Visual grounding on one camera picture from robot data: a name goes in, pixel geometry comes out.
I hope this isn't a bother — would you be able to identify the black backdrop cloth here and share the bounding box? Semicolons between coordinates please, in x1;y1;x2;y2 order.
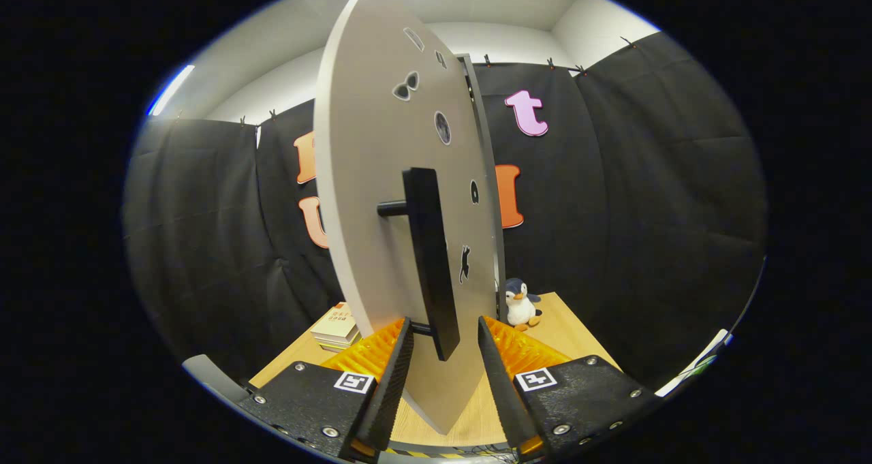
123;31;767;390

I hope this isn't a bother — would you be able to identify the white sheet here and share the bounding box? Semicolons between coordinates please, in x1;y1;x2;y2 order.
654;328;733;398

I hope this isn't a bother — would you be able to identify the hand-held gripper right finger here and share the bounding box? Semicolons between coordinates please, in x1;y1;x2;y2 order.
477;315;658;459

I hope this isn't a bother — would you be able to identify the grey shoe cabinet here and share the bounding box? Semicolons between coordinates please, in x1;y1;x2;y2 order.
456;54;508;322

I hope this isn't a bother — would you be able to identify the grey rounded object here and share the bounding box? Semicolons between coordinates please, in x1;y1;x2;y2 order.
183;355;249;403

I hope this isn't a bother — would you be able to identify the penguin plush toy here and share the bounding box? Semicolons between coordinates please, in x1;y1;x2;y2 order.
503;278;544;332

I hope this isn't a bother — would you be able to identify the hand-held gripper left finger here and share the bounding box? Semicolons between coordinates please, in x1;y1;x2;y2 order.
235;316;415;459

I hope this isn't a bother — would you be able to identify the beige shoe cabinet door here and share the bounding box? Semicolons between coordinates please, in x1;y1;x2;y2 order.
313;0;501;436

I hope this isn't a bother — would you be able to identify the ceiling light strip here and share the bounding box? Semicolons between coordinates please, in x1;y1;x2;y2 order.
146;64;196;117

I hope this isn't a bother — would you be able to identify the stack of books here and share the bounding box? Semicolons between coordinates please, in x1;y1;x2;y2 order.
311;303;362;353

